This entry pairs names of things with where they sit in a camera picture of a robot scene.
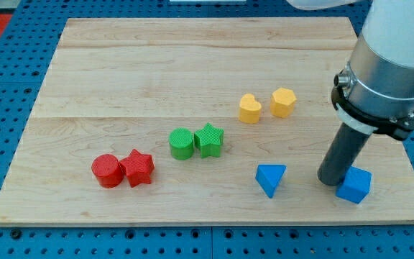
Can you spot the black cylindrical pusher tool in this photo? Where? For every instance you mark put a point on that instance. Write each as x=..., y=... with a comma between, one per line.
x=343, y=151

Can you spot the blue triangle block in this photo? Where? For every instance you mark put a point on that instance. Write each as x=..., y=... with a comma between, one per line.
x=268, y=176

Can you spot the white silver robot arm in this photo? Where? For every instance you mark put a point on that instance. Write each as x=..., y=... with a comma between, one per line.
x=374, y=93

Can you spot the blue cube block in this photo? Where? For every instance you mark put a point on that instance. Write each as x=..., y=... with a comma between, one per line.
x=355, y=186

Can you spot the yellow hexagon block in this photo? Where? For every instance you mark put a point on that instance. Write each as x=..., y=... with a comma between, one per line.
x=282, y=102

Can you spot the yellow heart block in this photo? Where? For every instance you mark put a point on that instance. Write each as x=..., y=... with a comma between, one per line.
x=249, y=109

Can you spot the wooden board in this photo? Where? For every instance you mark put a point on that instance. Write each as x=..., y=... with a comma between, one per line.
x=114, y=85

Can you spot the green star block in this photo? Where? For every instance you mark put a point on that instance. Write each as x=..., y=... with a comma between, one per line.
x=209, y=141

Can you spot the green cylinder block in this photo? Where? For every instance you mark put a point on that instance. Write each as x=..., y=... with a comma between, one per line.
x=181, y=143

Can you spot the red star block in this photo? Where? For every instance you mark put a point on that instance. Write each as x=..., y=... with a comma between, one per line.
x=137, y=168

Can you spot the red cylinder block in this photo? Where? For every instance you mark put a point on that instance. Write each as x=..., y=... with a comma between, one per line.
x=106, y=168

